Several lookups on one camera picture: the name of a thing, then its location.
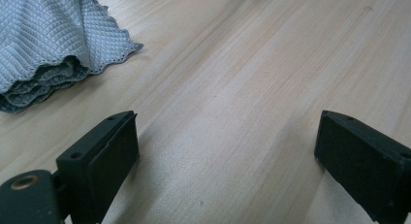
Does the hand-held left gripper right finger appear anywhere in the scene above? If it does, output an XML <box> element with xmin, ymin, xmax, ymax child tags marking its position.
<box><xmin>313</xmin><ymin>110</ymin><xmax>411</xmax><ymax>224</ymax></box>

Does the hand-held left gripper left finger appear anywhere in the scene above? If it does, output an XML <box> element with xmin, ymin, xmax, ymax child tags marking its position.
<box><xmin>55</xmin><ymin>110</ymin><xmax>141</xmax><ymax>224</ymax></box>

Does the grey textured cleaning cloth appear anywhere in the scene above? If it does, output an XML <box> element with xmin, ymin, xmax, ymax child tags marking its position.
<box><xmin>0</xmin><ymin>0</ymin><xmax>144</xmax><ymax>114</ymax></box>

